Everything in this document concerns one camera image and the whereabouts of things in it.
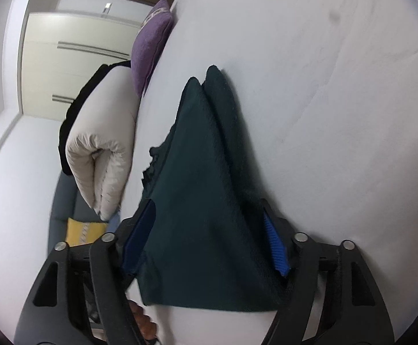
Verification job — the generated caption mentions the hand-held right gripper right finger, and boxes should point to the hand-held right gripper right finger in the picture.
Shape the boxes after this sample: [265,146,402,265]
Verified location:
[261,199,396,345]

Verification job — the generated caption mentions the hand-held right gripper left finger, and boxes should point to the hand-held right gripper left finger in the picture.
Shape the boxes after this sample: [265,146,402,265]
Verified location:
[15,199,157,345]

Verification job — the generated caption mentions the dark green sweater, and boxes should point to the dark green sweater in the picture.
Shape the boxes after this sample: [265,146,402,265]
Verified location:
[137,65,292,313]

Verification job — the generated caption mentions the person's left hand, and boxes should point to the person's left hand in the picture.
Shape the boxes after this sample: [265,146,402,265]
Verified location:
[128,299,158,342]

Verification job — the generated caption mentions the blue blanket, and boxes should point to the blue blanket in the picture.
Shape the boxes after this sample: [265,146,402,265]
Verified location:
[106,216,123,233]

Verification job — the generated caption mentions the yellow pillow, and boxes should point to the yellow pillow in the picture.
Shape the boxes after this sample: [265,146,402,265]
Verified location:
[66,217,109,247]

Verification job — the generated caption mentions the grey upholstered headboard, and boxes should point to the grey upholstered headboard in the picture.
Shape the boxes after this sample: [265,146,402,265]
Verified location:
[49,172,103,245]

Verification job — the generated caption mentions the rolled beige duvet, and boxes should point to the rolled beige duvet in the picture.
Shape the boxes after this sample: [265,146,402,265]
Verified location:
[66,66,139,221]

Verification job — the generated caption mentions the black cloth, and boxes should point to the black cloth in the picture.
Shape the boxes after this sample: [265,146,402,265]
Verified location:
[58,63,132,177]

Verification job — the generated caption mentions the cream wardrobe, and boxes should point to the cream wardrobe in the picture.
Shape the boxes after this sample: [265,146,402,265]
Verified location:
[18,0,159,121]

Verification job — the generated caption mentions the purple pillow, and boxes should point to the purple pillow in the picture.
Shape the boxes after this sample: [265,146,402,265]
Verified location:
[130,0,175,97]

